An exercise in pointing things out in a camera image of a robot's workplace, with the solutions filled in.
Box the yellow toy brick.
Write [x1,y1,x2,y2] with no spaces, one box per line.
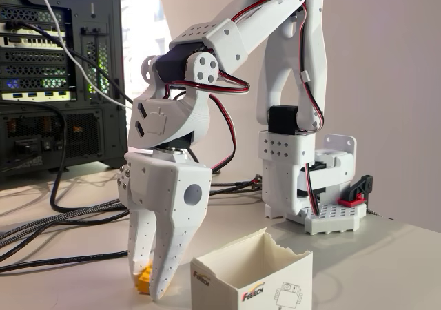
[134,262,154,296]

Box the white cardboard box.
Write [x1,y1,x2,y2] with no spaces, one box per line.
[190,226,314,310]

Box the bright window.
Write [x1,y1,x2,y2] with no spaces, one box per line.
[119,0,189,159]

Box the black computer tower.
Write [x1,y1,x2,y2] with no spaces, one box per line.
[0,0,130,184]

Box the black red table clamp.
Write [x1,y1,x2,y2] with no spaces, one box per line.
[337,174,375,206]

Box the braided grey cable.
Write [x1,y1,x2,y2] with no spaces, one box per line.
[0,184,261,251]
[0,182,261,242]

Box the black printed cable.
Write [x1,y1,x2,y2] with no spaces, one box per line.
[0,177,263,275]

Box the thick black power cable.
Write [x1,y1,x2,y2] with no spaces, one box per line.
[0,99,130,214]

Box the thin black cable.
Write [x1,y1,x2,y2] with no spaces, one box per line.
[5,19,139,108]

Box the red black servo wire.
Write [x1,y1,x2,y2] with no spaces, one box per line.
[302,163,324,218]

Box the thin white cable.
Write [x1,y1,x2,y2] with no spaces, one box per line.
[32,0,135,110]

